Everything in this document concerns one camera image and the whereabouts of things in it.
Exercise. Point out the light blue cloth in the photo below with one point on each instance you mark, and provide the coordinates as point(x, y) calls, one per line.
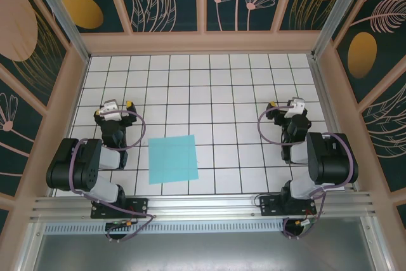
point(172, 160)

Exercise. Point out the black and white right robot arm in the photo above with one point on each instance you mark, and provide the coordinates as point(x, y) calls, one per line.
point(333, 163)

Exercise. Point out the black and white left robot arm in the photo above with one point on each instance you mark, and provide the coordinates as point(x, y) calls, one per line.
point(68, 163)

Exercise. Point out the grey metal panel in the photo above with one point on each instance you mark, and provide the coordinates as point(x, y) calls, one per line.
point(203, 252)

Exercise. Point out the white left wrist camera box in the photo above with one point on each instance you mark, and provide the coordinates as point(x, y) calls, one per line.
point(110, 109)

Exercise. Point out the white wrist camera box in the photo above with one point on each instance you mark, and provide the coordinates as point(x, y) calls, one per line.
point(110, 109)
point(295, 107)

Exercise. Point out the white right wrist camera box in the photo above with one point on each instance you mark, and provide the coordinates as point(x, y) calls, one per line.
point(295, 107)

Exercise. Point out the aluminium side rail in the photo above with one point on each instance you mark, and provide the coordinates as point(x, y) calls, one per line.
point(320, 93)

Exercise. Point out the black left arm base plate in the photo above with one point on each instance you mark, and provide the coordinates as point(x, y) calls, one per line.
point(136, 207)

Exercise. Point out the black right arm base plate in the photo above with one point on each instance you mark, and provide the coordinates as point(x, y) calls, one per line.
point(269, 206)

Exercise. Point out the aluminium frame post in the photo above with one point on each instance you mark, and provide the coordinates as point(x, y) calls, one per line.
point(63, 20)
point(336, 14)

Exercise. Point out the long aluminium mounting rail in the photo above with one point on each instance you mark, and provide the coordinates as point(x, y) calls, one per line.
point(203, 207)

